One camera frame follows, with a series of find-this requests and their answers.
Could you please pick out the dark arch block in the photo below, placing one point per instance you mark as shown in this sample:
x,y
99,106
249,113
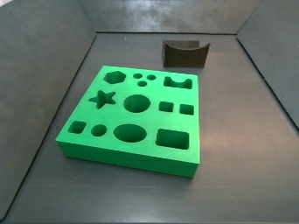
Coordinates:
x,y
185,53

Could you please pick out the green shape sorter block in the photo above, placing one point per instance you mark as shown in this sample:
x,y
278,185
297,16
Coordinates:
x,y
137,120

